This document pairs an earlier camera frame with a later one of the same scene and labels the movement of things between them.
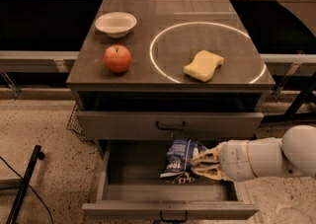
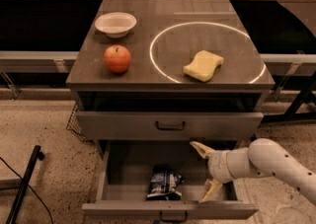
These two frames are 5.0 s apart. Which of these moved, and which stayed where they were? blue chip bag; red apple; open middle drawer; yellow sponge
Moved: blue chip bag
Stayed: open middle drawer; yellow sponge; red apple
